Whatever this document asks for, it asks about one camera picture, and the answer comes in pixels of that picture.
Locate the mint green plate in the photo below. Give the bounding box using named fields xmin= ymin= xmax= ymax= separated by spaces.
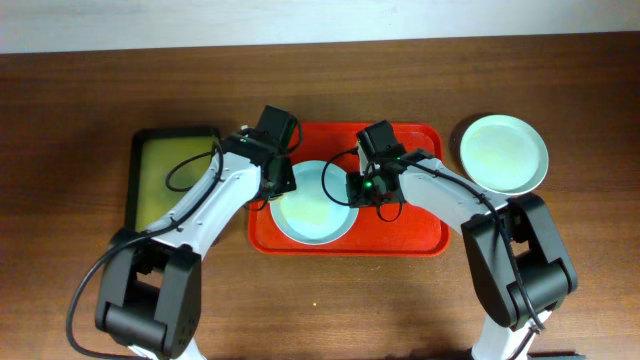
xmin=459 ymin=115 xmax=550 ymax=196

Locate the red plastic tray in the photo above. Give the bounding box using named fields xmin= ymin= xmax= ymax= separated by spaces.
xmin=248 ymin=122 xmax=450 ymax=257

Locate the black tray with soapy water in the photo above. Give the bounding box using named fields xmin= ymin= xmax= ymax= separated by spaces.
xmin=124 ymin=126 xmax=219 ymax=231

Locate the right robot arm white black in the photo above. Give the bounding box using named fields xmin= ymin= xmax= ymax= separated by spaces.
xmin=351 ymin=147 xmax=578 ymax=359

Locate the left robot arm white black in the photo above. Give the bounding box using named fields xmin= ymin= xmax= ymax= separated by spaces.
xmin=91 ymin=126 xmax=303 ymax=359

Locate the light blue plate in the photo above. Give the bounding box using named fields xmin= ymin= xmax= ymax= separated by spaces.
xmin=270 ymin=160 xmax=359 ymax=246

